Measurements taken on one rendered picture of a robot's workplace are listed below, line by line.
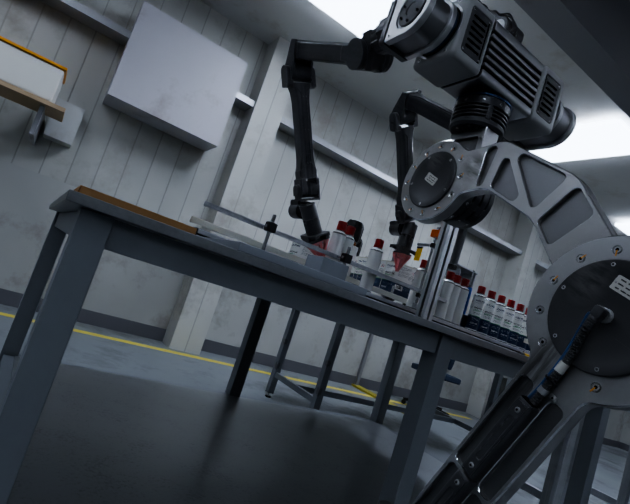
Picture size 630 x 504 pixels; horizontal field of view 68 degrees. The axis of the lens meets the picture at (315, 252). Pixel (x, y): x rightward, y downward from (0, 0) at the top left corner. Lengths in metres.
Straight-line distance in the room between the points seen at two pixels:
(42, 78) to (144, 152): 1.11
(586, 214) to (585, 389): 0.29
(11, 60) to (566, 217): 3.64
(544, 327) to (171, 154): 4.17
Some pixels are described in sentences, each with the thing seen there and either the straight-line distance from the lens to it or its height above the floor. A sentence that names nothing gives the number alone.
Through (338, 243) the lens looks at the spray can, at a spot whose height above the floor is 1.00.
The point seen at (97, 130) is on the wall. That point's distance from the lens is 4.59.
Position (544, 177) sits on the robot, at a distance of 0.95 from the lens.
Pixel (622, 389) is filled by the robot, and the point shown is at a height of 0.79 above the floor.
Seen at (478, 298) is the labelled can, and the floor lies 1.03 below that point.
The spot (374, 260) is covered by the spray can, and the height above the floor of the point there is 1.00.
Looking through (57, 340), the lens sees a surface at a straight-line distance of 0.96.
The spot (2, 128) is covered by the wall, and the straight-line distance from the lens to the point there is 4.56.
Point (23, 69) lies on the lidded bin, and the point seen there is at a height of 1.68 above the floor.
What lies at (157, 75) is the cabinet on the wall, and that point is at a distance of 4.39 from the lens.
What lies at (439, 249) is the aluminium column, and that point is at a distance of 1.78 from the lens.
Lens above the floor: 0.77
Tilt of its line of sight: 6 degrees up
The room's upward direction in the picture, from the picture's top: 18 degrees clockwise
